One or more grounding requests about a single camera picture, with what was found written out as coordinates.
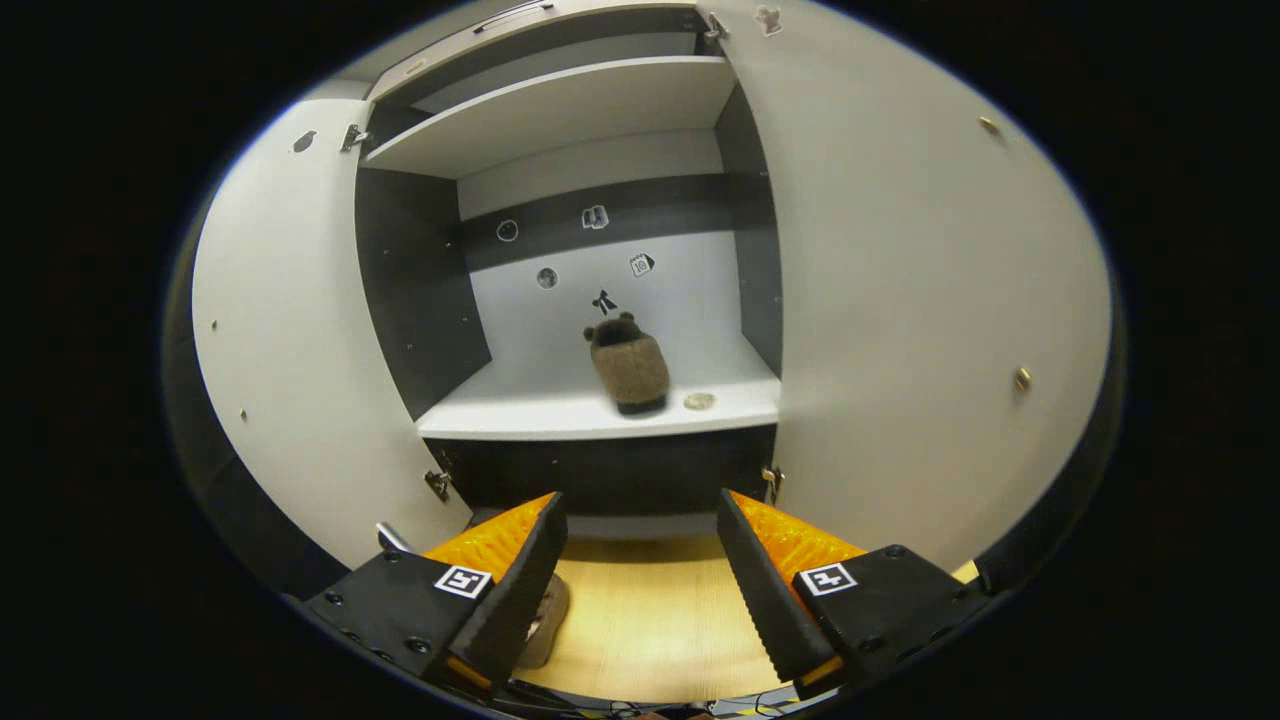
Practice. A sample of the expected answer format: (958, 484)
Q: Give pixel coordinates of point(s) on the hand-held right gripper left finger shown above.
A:
(515, 600)

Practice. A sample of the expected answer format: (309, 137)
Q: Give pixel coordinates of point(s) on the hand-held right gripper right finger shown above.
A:
(765, 590)

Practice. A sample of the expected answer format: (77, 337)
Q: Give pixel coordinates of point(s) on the brown fuzzy shoe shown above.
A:
(630, 365)
(548, 625)

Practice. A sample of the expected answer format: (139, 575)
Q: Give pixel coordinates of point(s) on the grey shoe cabinet door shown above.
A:
(300, 340)
(900, 300)

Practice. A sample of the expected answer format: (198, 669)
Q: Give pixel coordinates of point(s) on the grey cabinet drawer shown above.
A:
(470, 45)

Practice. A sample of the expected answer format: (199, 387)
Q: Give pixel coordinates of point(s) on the small round beige disc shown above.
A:
(699, 401)

